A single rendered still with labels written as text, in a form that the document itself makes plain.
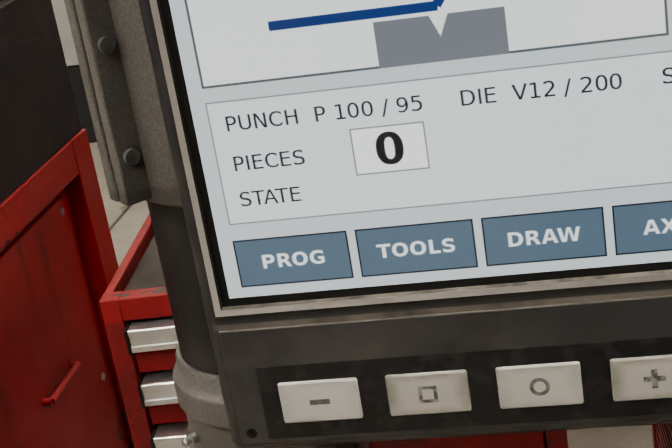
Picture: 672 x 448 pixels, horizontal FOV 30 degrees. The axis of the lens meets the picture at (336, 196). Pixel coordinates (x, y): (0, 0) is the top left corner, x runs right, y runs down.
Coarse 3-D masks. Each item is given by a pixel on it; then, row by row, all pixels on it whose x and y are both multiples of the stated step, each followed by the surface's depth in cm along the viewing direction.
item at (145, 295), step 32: (128, 256) 151; (128, 288) 146; (160, 288) 141; (128, 320) 141; (160, 320) 141; (128, 352) 142; (160, 352) 142; (128, 384) 144; (160, 384) 142; (128, 416) 145; (160, 416) 145
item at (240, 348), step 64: (192, 128) 54; (192, 192) 55; (256, 320) 57; (320, 320) 56; (384, 320) 56; (448, 320) 55; (512, 320) 55; (576, 320) 55; (640, 320) 54; (256, 384) 58; (320, 384) 57; (384, 384) 57; (448, 384) 56; (512, 384) 56; (576, 384) 56; (640, 384) 55
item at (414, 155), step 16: (368, 128) 53; (384, 128) 53; (400, 128) 53; (416, 128) 53; (352, 144) 53; (368, 144) 53; (384, 144) 53; (400, 144) 53; (416, 144) 53; (368, 160) 53; (384, 160) 53; (400, 160) 53; (416, 160) 53
